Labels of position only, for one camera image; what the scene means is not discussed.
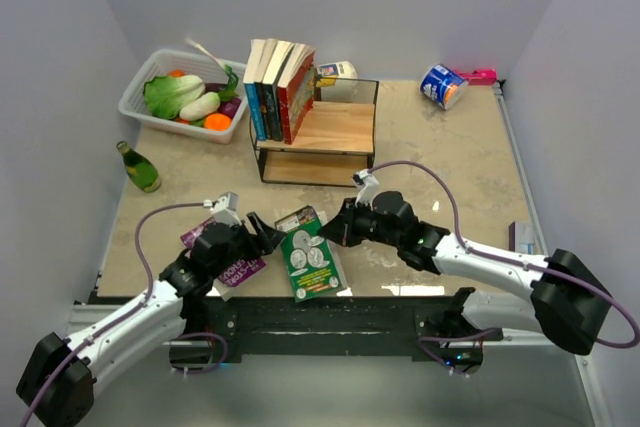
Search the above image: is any dark Edward Tulane book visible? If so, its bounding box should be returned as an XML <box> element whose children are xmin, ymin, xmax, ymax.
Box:
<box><xmin>255</xmin><ymin>38</ymin><xmax>283</xmax><ymax>141</ymax></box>

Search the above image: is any white toy radish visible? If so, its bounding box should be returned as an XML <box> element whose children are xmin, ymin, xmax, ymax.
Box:
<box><xmin>179</xmin><ymin>92</ymin><xmax>221</xmax><ymax>122</ymax></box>

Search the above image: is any white plastic basket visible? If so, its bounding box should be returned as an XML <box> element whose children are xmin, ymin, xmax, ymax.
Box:
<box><xmin>118</xmin><ymin>49</ymin><xmax>248</xmax><ymax>144</ymax></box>

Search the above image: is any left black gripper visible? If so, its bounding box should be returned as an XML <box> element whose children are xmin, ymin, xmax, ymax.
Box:
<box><xmin>210</xmin><ymin>211</ymin><xmax>285</xmax><ymax>278</ymax></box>

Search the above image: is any purple 117-storey treehouse book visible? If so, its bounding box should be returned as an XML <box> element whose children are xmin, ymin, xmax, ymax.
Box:
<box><xmin>180</xmin><ymin>217</ymin><xmax>266</xmax><ymax>301</ymax></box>

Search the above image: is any wood and wire shelf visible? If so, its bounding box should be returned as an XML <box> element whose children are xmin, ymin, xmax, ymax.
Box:
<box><xmin>249</xmin><ymin>78</ymin><xmax>379</xmax><ymax>187</ymax></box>

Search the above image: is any green glass bottle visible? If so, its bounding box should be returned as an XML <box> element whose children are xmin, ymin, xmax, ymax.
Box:
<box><xmin>116</xmin><ymin>141</ymin><xmax>162</xmax><ymax>193</ymax></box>

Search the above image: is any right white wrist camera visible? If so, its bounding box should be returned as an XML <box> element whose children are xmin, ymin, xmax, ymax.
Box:
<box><xmin>352</xmin><ymin>169</ymin><xmax>380</xmax><ymax>207</ymax></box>

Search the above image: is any toy cabbage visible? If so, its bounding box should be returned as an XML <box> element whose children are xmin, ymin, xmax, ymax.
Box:
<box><xmin>143</xmin><ymin>75</ymin><xmax>205</xmax><ymax>120</ymax></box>

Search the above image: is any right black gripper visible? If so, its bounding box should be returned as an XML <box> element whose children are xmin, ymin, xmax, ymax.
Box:
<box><xmin>318</xmin><ymin>197</ymin><xmax>402</xmax><ymax>248</ymax></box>

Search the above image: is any orange toy fruit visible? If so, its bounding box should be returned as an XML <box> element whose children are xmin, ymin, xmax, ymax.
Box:
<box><xmin>203</xmin><ymin>113</ymin><xmax>232</xmax><ymax>132</ymax></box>

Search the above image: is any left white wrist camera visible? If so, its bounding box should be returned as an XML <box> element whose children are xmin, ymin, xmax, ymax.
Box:
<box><xmin>203</xmin><ymin>192</ymin><xmax>241</xmax><ymax>226</ymax></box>

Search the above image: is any blue 26-storey treehouse book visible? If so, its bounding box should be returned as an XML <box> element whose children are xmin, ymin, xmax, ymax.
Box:
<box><xmin>243</xmin><ymin>39</ymin><xmax>267</xmax><ymax>141</ymax></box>

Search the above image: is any white cartoon mug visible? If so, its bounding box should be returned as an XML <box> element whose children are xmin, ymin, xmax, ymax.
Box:
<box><xmin>314</xmin><ymin>61</ymin><xmax>358</xmax><ymax>102</ymax></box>

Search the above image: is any toy spring onion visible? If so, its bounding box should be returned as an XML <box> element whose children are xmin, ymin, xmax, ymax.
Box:
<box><xmin>184</xmin><ymin>37</ymin><xmax>241</xmax><ymax>102</ymax></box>

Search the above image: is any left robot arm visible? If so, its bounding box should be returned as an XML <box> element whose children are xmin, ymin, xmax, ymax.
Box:
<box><xmin>16</xmin><ymin>213</ymin><xmax>285</xmax><ymax>426</ymax></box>

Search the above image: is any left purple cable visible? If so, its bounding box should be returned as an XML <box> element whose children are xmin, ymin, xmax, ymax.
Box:
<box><xmin>19</xmin><ymin>201</ymin><xmax>211</xmax><ymax>427</ymax></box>

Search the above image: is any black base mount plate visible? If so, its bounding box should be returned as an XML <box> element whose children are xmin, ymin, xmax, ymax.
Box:
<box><xmin>182</xmin><ymin>288</ymin><xmax>482</xmax><ymax>365</ymax></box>

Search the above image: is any purple toy eggplant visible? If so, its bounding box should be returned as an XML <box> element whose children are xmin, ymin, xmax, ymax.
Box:
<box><xmin>217</xmin><ymin>97</ymin><xmax>242</xmax><ymax>119</ymax></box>

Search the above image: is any red patterned book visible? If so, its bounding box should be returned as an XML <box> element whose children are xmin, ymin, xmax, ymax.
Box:
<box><xmin>277</xmin><ymin>43</ymin><xmax>315</xmax><ymax>145</ymax></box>

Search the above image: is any Little Women book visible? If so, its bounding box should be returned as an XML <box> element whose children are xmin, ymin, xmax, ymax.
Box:
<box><xmin>262</xmin><ymin>39</ymin><xmax>296</xmax><ymax>143</ymax></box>

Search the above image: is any small box at table edge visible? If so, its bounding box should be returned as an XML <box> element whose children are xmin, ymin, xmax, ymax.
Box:
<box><xmin>508</xmin><ymin>221</ymin><xmax>536</xmax><ymax>254</ymax></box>

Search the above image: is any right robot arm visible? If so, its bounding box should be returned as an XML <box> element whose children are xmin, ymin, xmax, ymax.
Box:
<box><xmin>318</xmin><ymin>191</ymin><xmax>610</xmax><ymax>355</ymax></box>

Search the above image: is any pink stapler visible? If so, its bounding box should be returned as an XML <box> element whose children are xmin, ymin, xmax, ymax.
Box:
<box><xmin>458</xmin><ymin>69</ymin><xmax>498</xmax><ymax>86</ymax></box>

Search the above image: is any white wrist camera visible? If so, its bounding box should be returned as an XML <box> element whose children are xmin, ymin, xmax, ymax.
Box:
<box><xmin>352</xmin><ymin>169</ymin><xmax>380</xmax><ymax>207</ymax></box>
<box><xmin>203</xmin><ymin>192</ymin><xmax>241</xmax><ymax>226</ymax></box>

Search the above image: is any orange toy carrot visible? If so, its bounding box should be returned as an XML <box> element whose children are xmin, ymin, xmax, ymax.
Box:
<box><xmin>167</xmin><ymin>70</ymin><xmax>186</xmax><ymax>78</ymax></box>

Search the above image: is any green coin book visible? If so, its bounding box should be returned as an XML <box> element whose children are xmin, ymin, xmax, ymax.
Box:
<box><xmin>275</xmin><ymin>205</ymin><xmax>348</xmax><ymax>303</ymax></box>

